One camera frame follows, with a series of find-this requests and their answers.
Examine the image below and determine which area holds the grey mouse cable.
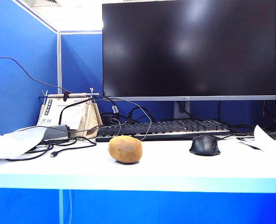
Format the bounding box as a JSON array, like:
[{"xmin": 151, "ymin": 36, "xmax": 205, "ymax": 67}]
[{"xmin": 90, "ymin": 96, "xmax": 153, "ymax": 141}]

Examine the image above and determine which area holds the black mouse cable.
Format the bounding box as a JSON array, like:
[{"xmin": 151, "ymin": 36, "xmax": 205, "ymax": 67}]
[{"xmin": 214, "ymin": 132, "xmax": 255, "ymax": 140}]

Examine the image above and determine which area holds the black cable with ferrite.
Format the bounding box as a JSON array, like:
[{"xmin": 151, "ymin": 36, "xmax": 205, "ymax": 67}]
[{"xmin": 58, "ymin": 95, "xmax": 120, "ymax": 126}]

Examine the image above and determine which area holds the white printed paper sheet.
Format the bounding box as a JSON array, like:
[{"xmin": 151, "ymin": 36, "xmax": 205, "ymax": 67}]
[{"xmin": 235, "ymin": 124, "xmax": 276, "ymax": 154}]

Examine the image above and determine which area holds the thin black hanging cable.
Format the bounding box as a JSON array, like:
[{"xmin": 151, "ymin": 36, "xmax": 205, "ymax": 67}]
[{"xmin": 0, "ymin": 56, "xmax": 72, "ymax": 93}]

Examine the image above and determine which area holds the brown paper bag with receipt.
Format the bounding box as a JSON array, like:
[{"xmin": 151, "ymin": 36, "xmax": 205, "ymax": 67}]
[{"xmin": 36, "ymin": 92, "xmax": 104, "ymax": 141}]

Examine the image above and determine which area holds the black mechanical keyboard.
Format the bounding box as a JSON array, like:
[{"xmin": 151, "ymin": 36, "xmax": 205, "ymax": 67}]
[{"xmin": 95, "ymin": 119, "xmax": 231, "ymax": 143}]

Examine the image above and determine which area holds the small round black device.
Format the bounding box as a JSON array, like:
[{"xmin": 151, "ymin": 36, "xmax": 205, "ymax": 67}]
[{"xmin": 99, "ymin": 113, "xmax": 116, "ymax": 126}]

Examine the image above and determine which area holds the black looped power cable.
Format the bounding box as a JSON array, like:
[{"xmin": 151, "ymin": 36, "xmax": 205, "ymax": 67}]
[{"xmin": 99, "ymin": 106, "xmax": 157, "ymax": 123}]

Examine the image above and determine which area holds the wooden rod with metal clips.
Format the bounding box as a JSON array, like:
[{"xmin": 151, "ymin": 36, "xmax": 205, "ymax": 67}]
[{"xmin": 39, "ymin": 87, "xmax": 100, "ymax": 99}]

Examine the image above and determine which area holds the dark grey power adapter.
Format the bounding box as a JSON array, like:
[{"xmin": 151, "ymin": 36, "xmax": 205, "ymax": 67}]
[{"xmin": 42, "ymin": 125, "xmax": 71, "ymax": 141}]

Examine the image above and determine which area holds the black USB cable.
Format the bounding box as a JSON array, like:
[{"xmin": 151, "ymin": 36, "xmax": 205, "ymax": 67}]
[{"xmin": 5, "ymin": 136, "xmax": 98, "ymax": 162}]

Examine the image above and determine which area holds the black monitor cable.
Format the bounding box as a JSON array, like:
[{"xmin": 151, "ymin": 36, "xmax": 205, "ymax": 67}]
[{"xmin": 176, "ymin": 100, "xmax": 194, "ymax": 119}]

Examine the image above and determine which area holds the black upright computer mouse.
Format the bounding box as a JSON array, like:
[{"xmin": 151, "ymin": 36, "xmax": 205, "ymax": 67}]
[{"xmin": 189, "ymin": 134, "xmax": 221, "ymax": 156}]

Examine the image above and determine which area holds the white curled paper sheet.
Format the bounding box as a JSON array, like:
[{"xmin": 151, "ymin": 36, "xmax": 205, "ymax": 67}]
[{"xmin": 0, "ymin": 126, "xmax": 47, "ymax": 160}]

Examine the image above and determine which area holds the large black silver-trim monitor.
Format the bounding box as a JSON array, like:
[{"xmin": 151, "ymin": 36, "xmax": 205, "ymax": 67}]
[{"xmin": 102, "ymin": 0, "xmax": 276, "ymax": 119}]

